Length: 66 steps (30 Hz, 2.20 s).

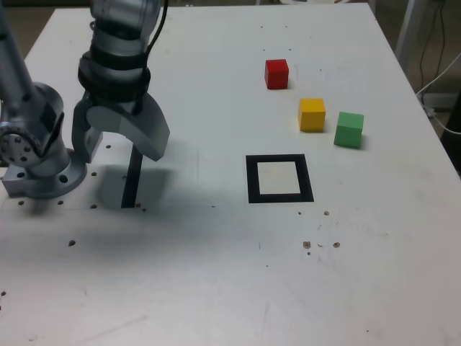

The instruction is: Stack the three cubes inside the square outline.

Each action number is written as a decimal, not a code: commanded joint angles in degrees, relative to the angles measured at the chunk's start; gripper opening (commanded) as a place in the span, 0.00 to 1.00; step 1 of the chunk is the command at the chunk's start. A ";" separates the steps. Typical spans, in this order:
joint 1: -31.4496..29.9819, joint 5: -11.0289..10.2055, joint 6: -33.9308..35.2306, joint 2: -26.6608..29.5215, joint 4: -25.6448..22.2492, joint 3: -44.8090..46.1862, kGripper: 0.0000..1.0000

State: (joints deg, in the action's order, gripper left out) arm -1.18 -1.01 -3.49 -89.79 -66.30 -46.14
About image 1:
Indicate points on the black tape square outline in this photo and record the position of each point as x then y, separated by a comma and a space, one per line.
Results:
252, 180

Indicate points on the black tape strip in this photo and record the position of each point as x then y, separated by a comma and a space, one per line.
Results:
129, 187

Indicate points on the yellow cube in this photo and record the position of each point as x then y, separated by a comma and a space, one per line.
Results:
311, 117

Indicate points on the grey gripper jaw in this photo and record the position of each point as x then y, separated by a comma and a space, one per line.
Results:
144, 126
81, 137

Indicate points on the red cube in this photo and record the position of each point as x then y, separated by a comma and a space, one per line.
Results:
276, 75

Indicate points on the green cube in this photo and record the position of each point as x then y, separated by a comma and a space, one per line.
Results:
347, 133

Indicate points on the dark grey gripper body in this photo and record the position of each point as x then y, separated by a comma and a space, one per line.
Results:
115, 102

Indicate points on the white stand post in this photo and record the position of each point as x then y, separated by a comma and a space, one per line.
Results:
408, 29

